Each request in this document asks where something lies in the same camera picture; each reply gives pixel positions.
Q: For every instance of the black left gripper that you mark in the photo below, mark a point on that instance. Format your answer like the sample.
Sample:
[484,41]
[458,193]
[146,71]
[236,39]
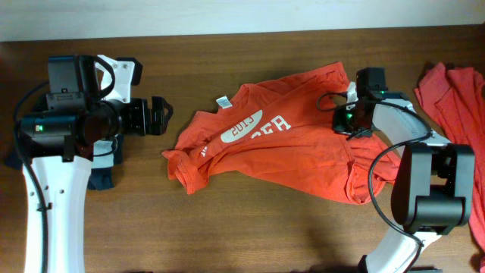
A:
[144,124]

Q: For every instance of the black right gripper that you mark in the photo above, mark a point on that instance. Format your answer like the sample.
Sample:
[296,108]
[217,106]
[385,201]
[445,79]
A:
[340,127]

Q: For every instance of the orange soccer t-shirt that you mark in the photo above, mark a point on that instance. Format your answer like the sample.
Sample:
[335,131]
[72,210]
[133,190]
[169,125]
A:
[281,131]

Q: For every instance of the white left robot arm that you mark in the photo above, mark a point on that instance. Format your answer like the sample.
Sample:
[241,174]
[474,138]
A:
[89,100]

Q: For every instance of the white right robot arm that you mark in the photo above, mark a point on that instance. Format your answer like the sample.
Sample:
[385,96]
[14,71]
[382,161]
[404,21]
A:
[432,193]

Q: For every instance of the light grey folded garment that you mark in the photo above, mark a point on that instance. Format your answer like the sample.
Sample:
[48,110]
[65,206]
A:
[103,154]

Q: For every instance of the navy folded garment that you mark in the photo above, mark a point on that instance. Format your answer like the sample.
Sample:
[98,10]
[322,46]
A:
[99,179]

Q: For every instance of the red shirt pile right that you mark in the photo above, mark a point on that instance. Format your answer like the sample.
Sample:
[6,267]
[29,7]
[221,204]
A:
[453,99]

